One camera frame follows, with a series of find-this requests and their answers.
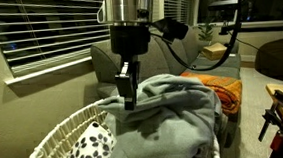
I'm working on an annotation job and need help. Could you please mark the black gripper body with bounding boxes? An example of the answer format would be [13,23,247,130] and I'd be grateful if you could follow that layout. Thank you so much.
[109,22,153,64]

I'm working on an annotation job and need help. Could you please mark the light grey fleece blanket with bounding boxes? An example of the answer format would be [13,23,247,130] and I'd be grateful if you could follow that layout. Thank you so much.
[95,69,231,158]

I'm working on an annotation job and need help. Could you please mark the white woven laundry basket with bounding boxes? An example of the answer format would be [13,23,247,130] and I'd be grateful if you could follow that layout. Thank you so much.
[15,90,221,158]

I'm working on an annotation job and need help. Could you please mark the grey fabric sofa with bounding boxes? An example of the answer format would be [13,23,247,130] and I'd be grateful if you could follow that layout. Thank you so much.
[88,21,248,156]

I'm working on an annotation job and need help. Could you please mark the narrow white window blinds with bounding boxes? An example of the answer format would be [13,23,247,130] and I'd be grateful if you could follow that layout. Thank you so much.
[150,0,201,30]

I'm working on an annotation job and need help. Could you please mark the black white spotted cloth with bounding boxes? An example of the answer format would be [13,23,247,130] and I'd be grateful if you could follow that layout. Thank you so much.
[64,120,119,158]

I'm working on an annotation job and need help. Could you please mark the green potted plant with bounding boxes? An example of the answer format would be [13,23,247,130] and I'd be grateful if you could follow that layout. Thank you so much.
[197,20,215,43]

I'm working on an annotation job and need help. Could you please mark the wide white window blinds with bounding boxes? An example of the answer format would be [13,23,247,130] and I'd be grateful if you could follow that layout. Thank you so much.
[0,0,114,79]

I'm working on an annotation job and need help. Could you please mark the tan cardboard box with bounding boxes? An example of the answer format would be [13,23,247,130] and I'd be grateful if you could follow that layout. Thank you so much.
[201,42,230,62]

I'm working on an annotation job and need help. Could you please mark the white window sill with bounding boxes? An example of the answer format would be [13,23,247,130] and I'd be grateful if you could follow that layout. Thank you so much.
[2,55,94,87]

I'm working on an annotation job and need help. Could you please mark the orange patterned blanket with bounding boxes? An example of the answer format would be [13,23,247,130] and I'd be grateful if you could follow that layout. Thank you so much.
[180,67,245,119]

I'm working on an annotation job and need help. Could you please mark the black horizontal stand bar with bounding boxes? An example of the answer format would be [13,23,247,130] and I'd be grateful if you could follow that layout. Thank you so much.
[217,19,283,38]

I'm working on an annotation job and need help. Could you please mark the dark round chair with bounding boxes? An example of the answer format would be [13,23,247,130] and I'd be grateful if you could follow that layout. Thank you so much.
[252,38,283,89]

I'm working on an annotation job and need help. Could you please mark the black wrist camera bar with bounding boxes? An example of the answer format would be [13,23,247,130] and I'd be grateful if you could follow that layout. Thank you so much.
[150,16,191,45]

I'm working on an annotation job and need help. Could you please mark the black bar camera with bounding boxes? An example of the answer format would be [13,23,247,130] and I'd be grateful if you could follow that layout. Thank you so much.
[207,0,247,12]

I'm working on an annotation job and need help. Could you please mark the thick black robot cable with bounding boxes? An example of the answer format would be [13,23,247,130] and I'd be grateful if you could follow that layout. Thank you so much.
[147,0,249,76]

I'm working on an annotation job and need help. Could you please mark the black bar clamp red handle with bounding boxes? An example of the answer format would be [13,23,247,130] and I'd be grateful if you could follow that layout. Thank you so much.
[256,107,283,154]

